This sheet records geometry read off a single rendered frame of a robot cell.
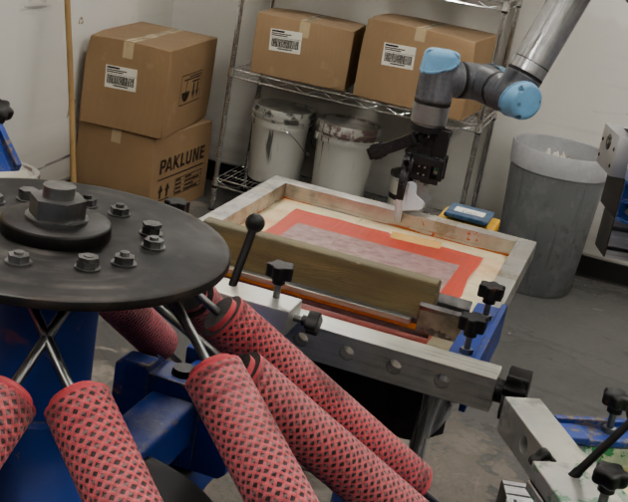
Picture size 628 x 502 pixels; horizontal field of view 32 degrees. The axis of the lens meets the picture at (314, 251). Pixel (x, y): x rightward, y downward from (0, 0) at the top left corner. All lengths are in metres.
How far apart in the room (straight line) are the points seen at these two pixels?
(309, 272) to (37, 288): 0.99
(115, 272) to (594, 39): 4.57
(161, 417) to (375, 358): 0.36
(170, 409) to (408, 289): 0.57
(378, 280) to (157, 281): 0.92
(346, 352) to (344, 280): 0.24
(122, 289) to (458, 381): 0.74
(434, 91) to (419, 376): 0.87
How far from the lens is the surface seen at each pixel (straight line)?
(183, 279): 0.88
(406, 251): 2.19
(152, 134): 4.99
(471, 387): 1.50
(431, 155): 2.29
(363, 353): 1.52
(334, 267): 1.77
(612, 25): 5.33
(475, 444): 3.62
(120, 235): 0.96
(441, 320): 1.73
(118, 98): 5.02
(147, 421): 1.27
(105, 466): 0.78
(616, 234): 2.49
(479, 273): 2.16
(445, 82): 2.24
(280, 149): 5.33
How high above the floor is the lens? 1.63
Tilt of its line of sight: 19 degrees down
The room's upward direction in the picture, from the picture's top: 10 degrees clockwise
